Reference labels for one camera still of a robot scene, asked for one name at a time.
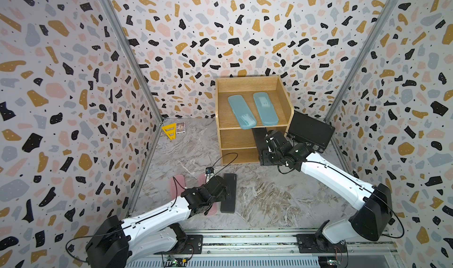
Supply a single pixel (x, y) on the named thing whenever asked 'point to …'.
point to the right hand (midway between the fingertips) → (264, 156)
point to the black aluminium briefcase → (315, 134)
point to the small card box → (180, 127)
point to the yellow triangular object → (170, 130)
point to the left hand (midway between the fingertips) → (224, 189)
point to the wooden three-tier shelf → (238, 146)
